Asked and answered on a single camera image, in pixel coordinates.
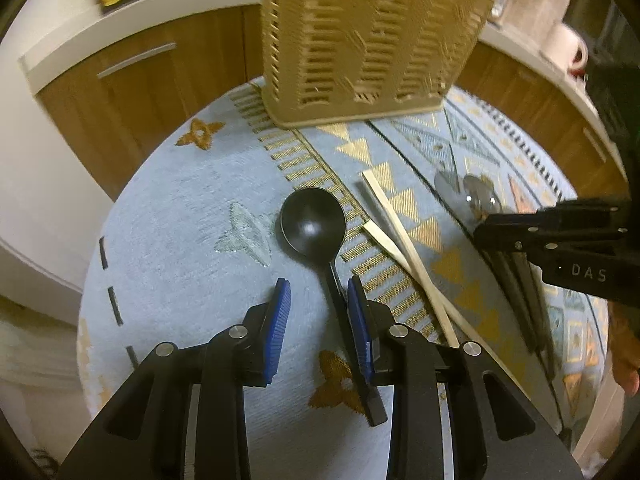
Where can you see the wooden chopstick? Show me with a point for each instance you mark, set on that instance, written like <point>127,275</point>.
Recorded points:
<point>436,297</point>
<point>409,251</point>

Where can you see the white electric kettle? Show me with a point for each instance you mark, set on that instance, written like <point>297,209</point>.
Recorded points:
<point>565,49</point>

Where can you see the black plastic spoon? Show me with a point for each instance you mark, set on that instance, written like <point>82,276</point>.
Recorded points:
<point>313,223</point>

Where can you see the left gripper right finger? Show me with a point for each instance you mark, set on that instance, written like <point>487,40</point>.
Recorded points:
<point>455,401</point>

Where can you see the tan plastic utensil basket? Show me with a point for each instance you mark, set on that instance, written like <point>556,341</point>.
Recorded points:
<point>340,60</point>

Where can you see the person's right hand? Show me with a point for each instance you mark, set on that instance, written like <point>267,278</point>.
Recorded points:
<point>624,346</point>

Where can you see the blue patterned table mat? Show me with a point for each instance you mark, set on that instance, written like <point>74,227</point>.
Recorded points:
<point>199,236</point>

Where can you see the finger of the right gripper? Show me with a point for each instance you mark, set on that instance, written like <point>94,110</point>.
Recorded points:
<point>586,220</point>
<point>539,252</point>

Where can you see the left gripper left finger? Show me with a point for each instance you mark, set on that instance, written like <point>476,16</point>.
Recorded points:
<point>186,406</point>

